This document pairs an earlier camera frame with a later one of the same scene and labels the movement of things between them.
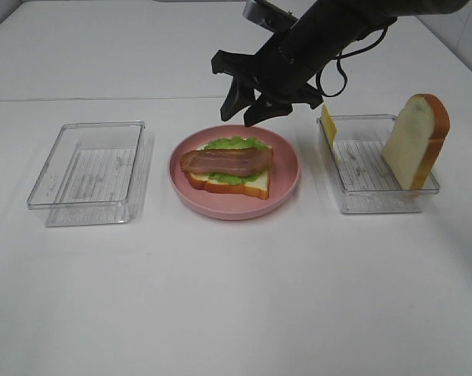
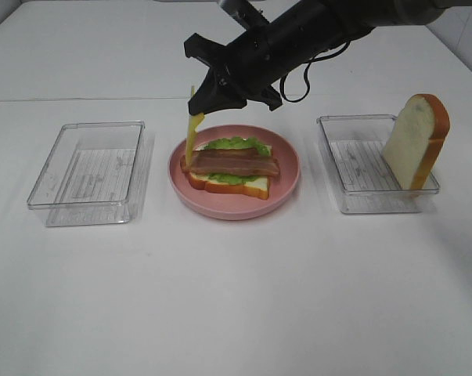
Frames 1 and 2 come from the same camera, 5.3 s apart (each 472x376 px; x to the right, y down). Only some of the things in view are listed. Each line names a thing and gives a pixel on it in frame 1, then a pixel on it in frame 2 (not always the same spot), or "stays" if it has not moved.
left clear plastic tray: [89, 176] stays
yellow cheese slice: [330, 126] -> [194, 121]
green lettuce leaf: [231, 142] stays
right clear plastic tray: [367, 182] stays
